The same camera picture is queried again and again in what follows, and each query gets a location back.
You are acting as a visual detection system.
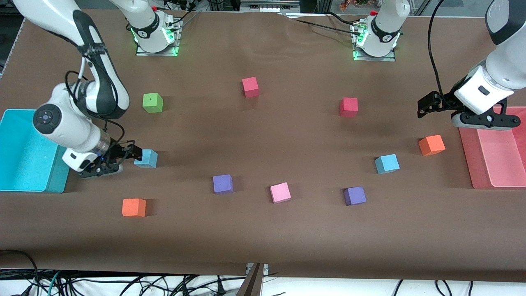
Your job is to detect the black cable bundle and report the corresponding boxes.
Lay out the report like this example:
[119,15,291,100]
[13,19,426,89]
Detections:
[41,273,247,296]

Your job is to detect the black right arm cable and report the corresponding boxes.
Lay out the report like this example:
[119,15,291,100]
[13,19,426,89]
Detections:
[65,53,126,165]

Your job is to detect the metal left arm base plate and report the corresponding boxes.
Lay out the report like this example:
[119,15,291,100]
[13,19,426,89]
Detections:
[353,21,397,62]

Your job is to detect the pink plastic bin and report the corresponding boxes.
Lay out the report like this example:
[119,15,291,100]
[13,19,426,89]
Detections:
[457,106,526,190]

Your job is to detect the dark grey metal bar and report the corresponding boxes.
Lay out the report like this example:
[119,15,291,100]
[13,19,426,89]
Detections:
[236,264,263,296]

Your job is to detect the red foam block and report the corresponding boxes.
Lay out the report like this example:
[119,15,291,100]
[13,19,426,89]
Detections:
[242,76,260,98]
[339,97,359,118]

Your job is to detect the orange background objects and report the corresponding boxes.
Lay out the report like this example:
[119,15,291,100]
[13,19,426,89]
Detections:
[339,0,372,11]

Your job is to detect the purple foam block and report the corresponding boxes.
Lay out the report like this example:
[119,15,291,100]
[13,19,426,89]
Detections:
[212,174,234,195]
[344,186,367,206]

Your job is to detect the cyan plastic bin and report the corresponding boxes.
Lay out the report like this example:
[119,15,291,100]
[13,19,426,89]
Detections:
[0,109,70,194]

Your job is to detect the green foam block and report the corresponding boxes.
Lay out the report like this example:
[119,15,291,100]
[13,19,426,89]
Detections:
[142,93,164,113]

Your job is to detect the light blue foam block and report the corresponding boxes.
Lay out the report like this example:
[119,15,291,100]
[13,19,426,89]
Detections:
[374,154,400,175]
[134,149,158,169]

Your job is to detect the orange foam block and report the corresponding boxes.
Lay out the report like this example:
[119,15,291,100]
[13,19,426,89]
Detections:
[121,198,147,217]
[418,134,446,156]

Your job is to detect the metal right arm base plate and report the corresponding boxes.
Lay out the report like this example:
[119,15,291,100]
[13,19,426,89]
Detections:
[136,16,180,57]

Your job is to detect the black cable on table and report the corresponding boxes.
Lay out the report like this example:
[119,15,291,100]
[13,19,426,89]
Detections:
[327,12,360,24]
[288,16,358,33]

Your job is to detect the teal floor cable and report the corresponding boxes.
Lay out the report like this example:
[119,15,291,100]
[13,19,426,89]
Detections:
[46,271,62,296]

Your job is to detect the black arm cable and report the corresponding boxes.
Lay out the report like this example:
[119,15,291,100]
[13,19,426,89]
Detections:
[427,0,446,99]
[65,53,126,165]

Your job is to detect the aluminium frame rail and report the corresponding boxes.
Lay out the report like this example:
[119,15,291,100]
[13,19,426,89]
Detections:
[240,0,300,13]

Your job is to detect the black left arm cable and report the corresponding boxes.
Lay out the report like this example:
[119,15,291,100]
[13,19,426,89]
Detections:
[427,0,446,99]

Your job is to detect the pink foam block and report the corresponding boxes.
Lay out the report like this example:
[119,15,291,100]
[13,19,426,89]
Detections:
[270,182,292,204]

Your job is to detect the brown paper table cover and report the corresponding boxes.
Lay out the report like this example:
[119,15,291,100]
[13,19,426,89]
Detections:
[0,7,526,283]

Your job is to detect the black looped floor cable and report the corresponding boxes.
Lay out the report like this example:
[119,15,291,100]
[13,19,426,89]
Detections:
[0,250,39,296]

